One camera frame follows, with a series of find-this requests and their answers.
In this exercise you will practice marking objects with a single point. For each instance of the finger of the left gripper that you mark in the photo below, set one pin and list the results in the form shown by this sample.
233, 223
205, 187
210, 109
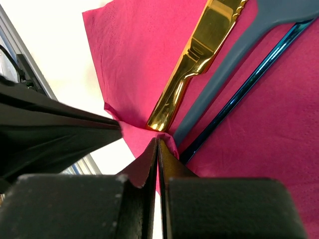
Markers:
41, 135

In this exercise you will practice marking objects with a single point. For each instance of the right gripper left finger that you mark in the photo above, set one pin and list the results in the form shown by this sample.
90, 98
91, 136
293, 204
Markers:
57, 206

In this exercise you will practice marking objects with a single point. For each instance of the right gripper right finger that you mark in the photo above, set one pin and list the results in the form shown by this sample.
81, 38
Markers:
223, 208

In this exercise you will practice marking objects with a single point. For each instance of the gold metal knife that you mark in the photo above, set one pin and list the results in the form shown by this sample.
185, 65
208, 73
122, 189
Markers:
212, 29

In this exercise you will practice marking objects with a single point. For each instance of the aluminium front rail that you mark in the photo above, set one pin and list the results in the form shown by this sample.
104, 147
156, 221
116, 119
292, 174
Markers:
36, 81

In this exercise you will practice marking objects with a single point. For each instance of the pink paper napkin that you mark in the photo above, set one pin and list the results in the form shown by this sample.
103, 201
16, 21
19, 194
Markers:
273, 132

